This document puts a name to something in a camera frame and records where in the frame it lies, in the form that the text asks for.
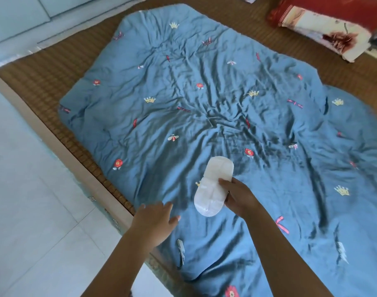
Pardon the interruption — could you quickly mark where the person's right hand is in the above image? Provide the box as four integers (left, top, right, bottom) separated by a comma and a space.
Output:
218, 177, 263, 217

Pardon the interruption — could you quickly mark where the person's left hand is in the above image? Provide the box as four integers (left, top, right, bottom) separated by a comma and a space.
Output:
130, 202, 181, 248

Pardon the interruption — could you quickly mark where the white oval pad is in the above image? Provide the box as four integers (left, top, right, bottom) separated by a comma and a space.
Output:
194, 156, 234, 217

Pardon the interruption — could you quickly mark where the person's right forearm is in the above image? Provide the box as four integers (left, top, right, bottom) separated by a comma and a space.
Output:
242, 203, 332, 297

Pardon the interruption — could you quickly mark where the person's left forearm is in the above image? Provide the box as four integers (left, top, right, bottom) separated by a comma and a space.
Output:
79, 229, 159, 297

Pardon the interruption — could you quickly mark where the blue patterned quilt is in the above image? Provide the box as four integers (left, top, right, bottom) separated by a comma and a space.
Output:
58, 4, 377, 297

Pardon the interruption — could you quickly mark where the red floral folded blanket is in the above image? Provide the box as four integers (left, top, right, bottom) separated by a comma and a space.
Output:
267, 0, 377, 63

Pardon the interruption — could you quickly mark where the brown woven bed mat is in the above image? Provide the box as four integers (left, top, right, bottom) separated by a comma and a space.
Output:
0, 0, 377, 297

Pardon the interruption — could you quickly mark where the white wardrobe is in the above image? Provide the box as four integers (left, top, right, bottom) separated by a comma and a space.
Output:
0, 0, 121, 62

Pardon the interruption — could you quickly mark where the wooden bed frame edge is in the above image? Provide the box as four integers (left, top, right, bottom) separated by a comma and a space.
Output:
0, 71, 189, 297

